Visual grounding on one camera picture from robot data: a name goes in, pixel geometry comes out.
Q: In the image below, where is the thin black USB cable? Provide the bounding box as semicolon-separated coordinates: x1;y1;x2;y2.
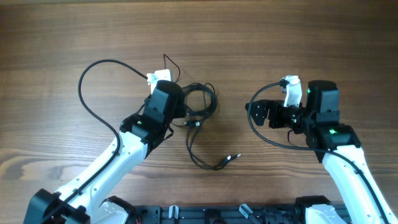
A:
170;119;243;171

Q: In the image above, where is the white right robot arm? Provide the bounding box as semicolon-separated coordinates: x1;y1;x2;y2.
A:
245;76;397;223

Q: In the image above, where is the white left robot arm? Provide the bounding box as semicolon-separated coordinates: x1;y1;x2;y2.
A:
24;80;186;223

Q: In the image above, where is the black right camera cable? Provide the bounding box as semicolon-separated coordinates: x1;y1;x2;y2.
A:
247;81;389;224

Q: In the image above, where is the black camera cable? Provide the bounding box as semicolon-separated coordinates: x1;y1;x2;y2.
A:
37;59;149;224
247;81;389;224

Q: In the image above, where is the black left camera cable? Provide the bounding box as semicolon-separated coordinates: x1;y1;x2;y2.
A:
37;59;149;224

